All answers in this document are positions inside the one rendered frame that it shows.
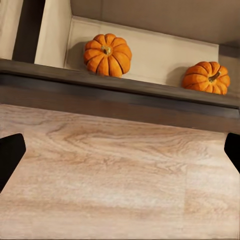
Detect pumpkin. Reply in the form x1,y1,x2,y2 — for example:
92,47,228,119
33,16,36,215
82,33,132,78
181,61,231,95

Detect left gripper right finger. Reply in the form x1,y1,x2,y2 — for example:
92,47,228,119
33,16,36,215
224,132,240,173

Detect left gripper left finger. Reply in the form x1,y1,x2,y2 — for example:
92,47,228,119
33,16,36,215
0,133,26,192

